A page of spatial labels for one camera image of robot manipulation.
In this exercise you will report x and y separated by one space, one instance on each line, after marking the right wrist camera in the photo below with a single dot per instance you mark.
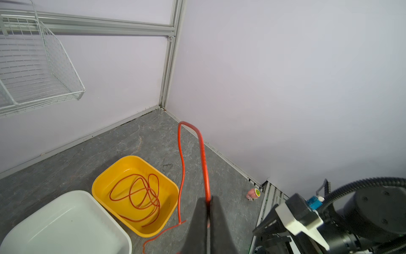
300 216

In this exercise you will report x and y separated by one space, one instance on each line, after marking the white plastic bin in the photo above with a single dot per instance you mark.
73 223

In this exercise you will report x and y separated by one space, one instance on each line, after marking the white wire wall shelf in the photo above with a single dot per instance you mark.
36 70

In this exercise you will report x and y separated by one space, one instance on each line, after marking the yellow plastic bin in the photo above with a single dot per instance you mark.
137 194

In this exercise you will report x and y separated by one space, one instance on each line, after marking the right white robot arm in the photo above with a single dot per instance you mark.
365 216

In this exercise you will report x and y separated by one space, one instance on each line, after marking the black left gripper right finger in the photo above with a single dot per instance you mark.
221 241

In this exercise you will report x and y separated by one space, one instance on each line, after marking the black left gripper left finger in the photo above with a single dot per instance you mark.
196 239

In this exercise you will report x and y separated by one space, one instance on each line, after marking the small pink toy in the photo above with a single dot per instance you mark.
253 194

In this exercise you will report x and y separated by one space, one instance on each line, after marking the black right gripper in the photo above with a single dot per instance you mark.
272 237

